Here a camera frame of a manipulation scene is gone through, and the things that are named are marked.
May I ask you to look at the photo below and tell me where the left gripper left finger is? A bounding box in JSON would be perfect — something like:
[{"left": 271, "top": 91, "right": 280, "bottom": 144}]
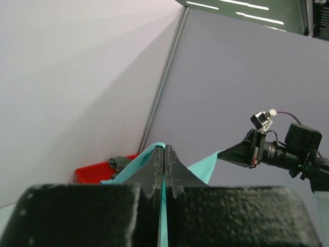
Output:
[{"left": 1, "top": 147, "right": 165, "bottom": 246}]

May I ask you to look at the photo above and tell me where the grey t shirt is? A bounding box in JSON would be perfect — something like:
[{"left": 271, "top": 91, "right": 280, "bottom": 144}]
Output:
[{"left": 108, "top": 156, "right": 132, "bottom": 180}]

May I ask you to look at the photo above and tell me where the right aluminium frame post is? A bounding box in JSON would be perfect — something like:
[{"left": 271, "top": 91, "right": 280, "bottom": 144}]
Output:
[{"left": 137, "top": 6, "right": 190, "bottom": 153}]

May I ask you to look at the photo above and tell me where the red plastic bin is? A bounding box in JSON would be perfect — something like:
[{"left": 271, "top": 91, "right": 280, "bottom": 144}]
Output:
[{"left": 75, "top": 153, "right": 139, "bottom": 184}]

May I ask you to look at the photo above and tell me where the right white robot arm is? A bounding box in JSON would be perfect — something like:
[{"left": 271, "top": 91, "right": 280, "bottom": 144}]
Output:
[{"left": 217, "top": 123, "right": 328, "bottom": 193}]

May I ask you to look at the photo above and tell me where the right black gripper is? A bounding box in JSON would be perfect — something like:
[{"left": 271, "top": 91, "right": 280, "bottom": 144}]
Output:
[{"left": 218, "top": 129, "right": 286, "bottom": 169}]

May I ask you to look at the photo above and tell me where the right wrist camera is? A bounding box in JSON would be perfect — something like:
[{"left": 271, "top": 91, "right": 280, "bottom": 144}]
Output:
[{"left": 250, "top": 109, "right": 278, "bottom": 134}]

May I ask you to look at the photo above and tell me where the mint green t shirt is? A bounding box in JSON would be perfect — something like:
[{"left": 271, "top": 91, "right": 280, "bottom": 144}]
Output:
[{"left": 100, "top": 142, "right": 220, "bottom": 247}]

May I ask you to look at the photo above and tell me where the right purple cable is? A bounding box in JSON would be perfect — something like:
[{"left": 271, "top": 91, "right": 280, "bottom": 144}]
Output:
[{"left": 275, "top": 110, "right": 326, "bottom": 159}]

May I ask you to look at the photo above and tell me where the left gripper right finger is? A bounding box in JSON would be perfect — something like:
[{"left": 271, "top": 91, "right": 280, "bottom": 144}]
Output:
[{"left": 164, "top": 145, "right": 322, "bottom": 246}]

